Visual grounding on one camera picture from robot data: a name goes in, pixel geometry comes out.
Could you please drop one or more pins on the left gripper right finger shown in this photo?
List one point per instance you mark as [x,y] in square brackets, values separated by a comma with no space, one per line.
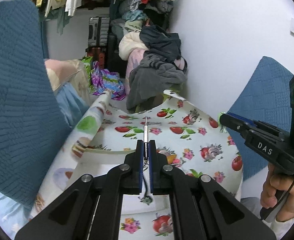
[151,151]

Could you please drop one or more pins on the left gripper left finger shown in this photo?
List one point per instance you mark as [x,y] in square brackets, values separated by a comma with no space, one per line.
[140,163]

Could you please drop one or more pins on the silver bar pendant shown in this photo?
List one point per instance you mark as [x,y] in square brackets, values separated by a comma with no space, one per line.
[145,140]

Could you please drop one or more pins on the white cardboard jewelry tray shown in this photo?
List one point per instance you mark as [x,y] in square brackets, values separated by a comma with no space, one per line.
[97,163]

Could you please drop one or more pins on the vegetable print tablecloth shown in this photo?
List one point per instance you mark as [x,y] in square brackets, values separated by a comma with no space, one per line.
[175,133]

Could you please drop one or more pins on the dark grey clothes pile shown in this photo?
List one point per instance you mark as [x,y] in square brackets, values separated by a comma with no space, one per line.
[161,68]

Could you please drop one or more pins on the light blue pleated cloth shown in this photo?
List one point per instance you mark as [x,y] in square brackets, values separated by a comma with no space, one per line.
[72,106]

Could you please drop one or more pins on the purple floral cloth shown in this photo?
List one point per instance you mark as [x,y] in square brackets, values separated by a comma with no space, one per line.
[103,79]

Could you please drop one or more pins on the cream pink pillow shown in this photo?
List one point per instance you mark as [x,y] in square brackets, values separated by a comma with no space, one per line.
[72,72]

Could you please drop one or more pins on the grey suitcase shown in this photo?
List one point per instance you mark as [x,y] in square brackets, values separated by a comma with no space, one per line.
[98,28]

